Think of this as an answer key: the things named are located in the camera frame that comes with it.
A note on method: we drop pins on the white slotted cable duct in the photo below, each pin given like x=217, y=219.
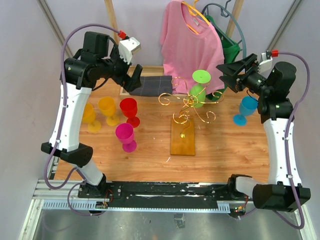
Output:
x=94, y=205

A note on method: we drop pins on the wooden rack base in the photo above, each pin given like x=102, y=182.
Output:
x=182, y=137

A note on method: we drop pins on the magenta wine glass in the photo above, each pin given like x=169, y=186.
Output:
x=125, y=134

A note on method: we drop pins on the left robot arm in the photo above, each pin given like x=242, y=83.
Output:
x=79, y=76

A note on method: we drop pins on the red wine glass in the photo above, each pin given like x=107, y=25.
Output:
x=129, y=109

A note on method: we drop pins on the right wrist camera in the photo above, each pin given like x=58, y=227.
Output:
x=266, y=61

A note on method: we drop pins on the aluminium frame rail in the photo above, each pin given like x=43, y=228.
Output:
x=51, y=20

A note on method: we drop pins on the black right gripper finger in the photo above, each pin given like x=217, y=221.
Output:
x=235, y=84
x=234, y=68

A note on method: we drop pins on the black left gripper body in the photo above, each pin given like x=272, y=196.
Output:
x=119, y=67

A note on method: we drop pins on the wooden clothes rack frame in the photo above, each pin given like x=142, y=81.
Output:
x=111, y=13

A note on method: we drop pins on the green wine glass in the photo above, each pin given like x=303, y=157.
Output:
x=202, y=79

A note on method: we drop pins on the gold wire glass rack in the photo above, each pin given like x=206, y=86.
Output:
x=187, y=106

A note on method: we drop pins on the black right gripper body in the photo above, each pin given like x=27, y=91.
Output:
x=252, y=80

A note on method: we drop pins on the blue wine glass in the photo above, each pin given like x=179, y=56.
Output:
x=247, y=107

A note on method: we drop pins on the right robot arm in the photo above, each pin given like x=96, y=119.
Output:
x=284, y=191

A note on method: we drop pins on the pink t-shirt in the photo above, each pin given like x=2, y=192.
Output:
x=184, y=53

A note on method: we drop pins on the yellow wine glass front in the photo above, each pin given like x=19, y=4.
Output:
x=107, y=106

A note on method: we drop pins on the orange clothes hanger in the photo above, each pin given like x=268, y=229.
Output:
x=195, y=16

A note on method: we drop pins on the grey clothes hanger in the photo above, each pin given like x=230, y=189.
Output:
x=232, y=27

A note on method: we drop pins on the yellow wine glass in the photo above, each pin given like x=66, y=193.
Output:
x=107, y=106
x=89, y=117

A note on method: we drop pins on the folded dark grey cloth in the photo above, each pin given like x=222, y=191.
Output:
x=153, y=86

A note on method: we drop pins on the green tank top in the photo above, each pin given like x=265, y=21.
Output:
x=231, y=50

